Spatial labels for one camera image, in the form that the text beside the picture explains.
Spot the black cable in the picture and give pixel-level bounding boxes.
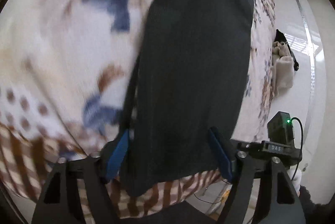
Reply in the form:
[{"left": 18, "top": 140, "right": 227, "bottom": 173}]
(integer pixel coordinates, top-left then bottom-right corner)
[{"left": 289, "top": 116, "right": 304, "bottom": 182}]

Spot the beige storage bag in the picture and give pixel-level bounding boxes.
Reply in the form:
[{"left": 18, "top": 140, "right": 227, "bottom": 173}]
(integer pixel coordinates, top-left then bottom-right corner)
[{"left": 272, "top": 30, "right": 299, "bottom": 97}]

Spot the floral white bed blanket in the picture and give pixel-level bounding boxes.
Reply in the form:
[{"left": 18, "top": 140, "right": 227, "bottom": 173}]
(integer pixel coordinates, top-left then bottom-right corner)
[{"left": 0, "top": 0, "right": 277, "bottom": 218}]

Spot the dark garment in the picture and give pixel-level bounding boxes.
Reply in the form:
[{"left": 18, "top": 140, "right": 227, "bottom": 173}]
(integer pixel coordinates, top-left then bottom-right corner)
[{"left": 120, "top": 0, "right": 254, "bottom": 197}]

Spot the white gloved hand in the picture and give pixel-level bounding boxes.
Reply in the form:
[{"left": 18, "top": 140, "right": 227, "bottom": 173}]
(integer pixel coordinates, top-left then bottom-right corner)
[{"left": 287, "top": 168, "right": 302, "bottom": 193}]

